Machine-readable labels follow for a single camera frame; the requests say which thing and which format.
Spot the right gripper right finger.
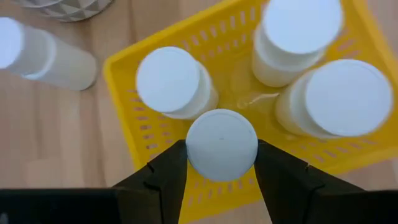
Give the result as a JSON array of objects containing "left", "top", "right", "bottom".
[{"left": 254, "top": 139, "right": 368, "bottom": 224}]

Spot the white pill bottle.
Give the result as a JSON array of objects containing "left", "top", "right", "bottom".
[
  {"left": 0, "top": 17, "right": 98, "bottom": 91},
  {"left": 251, "top": 0, "right": 345, "bottom": 88},
  {"left": 275, "top": 58, "right": 394, "bottom": 139},
  {"left": 185, "top": 108, "right": 259, "bottom": 182},
  {"left": 136, "top": 46, "right": 219, "bottom": 121}
]

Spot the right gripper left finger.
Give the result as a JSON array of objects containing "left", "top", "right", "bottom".
[{"left": 113, "top": 139, "right": 189, "bottom": 224}]

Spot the succulent plant in white pot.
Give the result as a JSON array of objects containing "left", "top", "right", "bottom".
[{"left": 12, "top": 0, "right": 114, "bottom": 22}]

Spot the yellow plastic basket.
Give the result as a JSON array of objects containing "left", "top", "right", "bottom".
[{"left": 103, "top": 0, "right": 398, "bottom": 224}]

